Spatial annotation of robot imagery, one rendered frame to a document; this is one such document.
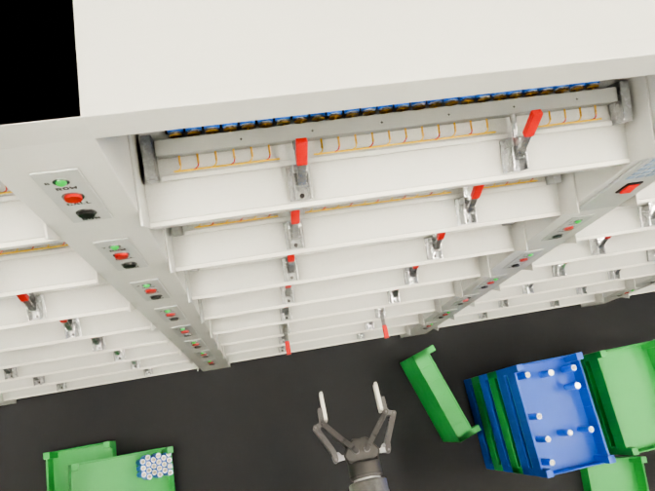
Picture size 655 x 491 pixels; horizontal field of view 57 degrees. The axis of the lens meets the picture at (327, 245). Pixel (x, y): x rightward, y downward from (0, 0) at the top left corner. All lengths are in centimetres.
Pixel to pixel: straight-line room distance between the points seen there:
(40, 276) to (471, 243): 73
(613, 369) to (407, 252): 111
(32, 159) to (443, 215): 60
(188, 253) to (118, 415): 134
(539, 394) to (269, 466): 89
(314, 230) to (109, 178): 39
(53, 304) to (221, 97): 71
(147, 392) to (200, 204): 150
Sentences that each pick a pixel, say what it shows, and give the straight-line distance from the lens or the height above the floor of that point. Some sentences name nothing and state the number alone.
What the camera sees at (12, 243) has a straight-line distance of 75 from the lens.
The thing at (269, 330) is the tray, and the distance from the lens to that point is 164.
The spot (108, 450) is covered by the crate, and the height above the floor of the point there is 0.
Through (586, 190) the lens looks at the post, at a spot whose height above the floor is 134.
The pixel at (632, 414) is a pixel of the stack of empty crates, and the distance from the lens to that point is 210.
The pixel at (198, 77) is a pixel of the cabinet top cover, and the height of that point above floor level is 171.
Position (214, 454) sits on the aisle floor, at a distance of 213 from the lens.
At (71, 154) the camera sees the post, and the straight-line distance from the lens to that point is 55.
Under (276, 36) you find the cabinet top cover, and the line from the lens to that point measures 51.
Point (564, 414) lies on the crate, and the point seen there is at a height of 40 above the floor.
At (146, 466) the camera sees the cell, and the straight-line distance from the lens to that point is 206.
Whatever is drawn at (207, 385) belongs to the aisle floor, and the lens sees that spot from 214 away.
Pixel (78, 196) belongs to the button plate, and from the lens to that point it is 61.
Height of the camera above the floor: 212
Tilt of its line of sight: 72 degrees down
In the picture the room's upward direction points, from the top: 16 degrees clockwise
